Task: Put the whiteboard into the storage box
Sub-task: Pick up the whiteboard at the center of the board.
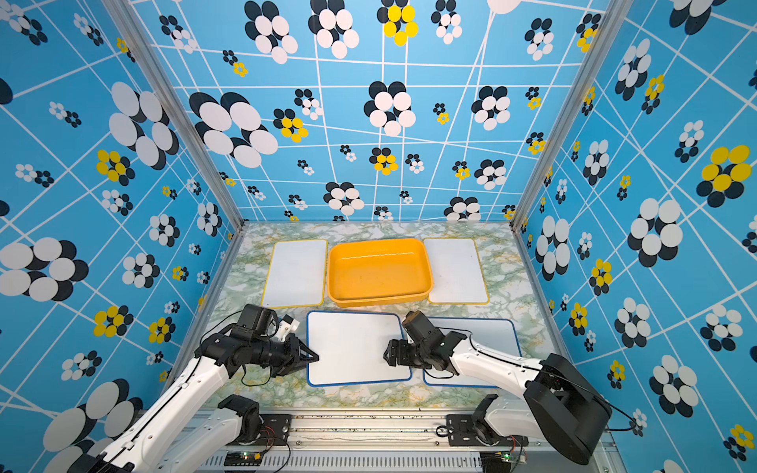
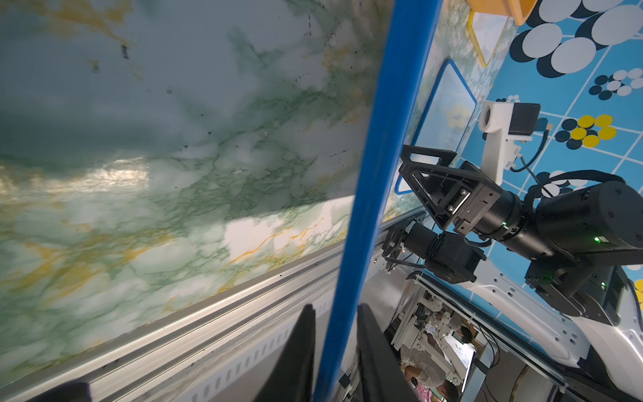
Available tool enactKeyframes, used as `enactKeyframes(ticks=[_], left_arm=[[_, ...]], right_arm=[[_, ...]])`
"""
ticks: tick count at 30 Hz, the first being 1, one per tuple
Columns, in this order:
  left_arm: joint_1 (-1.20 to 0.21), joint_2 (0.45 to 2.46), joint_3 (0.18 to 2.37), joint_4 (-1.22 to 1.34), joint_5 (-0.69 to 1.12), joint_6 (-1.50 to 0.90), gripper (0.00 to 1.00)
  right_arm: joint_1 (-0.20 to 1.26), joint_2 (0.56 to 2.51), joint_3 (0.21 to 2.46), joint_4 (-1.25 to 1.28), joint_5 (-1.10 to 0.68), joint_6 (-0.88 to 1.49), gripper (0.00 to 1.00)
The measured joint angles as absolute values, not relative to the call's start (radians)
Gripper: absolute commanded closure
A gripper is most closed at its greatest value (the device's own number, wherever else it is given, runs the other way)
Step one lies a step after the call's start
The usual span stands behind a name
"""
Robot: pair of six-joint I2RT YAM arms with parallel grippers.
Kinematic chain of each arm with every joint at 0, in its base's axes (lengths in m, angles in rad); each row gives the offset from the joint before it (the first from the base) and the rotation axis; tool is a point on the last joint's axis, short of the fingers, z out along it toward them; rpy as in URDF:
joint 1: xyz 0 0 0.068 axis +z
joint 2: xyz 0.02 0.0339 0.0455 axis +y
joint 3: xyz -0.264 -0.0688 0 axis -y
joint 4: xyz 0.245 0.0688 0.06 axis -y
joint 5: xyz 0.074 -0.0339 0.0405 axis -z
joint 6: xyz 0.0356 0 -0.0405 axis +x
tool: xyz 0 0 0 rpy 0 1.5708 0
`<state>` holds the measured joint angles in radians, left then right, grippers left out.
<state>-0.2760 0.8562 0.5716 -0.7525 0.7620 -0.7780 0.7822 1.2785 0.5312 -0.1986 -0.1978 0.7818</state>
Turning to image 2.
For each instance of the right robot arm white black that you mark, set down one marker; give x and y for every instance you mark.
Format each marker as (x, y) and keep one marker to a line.
(554, 266)

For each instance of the yellow plastic storage box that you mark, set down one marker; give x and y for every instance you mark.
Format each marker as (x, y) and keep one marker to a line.
(519, 10)

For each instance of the yellow framed whiteboard far right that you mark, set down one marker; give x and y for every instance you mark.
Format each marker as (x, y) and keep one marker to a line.
(485, 31)

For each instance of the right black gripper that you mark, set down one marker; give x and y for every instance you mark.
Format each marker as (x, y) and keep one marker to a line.
(463, 200)

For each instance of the blue framed whiteboard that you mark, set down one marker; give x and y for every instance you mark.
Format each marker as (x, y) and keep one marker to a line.
(410, 36)
(448, 111)

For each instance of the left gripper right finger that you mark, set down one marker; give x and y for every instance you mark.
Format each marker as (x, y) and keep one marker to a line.
(381, 377)

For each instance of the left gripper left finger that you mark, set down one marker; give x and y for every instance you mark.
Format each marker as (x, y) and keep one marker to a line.
(292, 377)

